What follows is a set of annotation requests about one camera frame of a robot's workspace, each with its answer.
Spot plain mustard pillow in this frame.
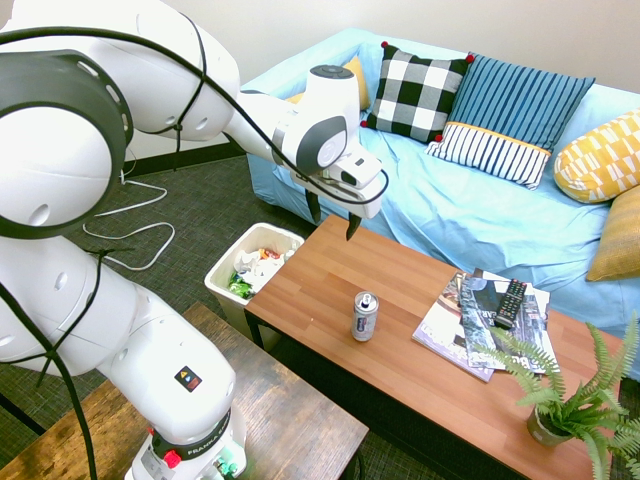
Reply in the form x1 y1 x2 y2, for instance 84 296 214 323
284 54 371 112

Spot white floor cable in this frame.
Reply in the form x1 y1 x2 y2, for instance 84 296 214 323
82 169 176 272

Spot mustard striped pillow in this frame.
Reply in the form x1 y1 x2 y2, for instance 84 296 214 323
585 185 640 283

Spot light blue sofa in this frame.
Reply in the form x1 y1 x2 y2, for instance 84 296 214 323
241 27 640 341

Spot blue striped pillow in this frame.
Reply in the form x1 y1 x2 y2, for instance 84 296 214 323
424 52 597 191

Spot white plastic trash bin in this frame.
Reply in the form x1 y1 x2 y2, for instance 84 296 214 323
203 222 306 351

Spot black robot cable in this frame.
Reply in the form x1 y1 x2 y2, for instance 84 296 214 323
0 27 390 480

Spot green snack wrapper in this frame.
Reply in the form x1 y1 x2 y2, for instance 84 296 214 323
228 273 256 300

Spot reddish wood coffee table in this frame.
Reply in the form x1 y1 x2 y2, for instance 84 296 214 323
243 214 640 480

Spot yellow white patterned bolster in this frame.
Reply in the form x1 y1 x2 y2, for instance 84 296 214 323
553 107 640 205

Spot rustic dark wood table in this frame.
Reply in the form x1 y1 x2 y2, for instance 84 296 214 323
0 302 370 480

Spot light cover magazine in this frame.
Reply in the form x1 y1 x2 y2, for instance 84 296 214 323
411 272 496 384

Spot potted green fern plant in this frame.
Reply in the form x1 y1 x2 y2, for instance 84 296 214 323
474 309 640 480

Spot crumpled white paper trash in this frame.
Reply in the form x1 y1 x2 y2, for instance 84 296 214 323
234 248 281 281

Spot magazines on table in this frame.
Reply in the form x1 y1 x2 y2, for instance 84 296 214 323
458 276 561 375

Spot white cover magazine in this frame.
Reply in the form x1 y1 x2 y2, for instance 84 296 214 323
472 268 551 324

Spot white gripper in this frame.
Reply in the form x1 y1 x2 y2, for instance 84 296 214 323
297 152 387 242

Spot black tripod stand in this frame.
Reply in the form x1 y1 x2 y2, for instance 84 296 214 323
0 392 47 437

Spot silver blue drink can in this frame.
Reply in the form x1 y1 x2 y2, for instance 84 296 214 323
351 291 380 344

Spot black remote control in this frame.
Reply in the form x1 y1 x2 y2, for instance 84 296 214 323
494 278 529 330

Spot black white checkered pillow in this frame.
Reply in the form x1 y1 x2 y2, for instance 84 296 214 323
359 41 475 144

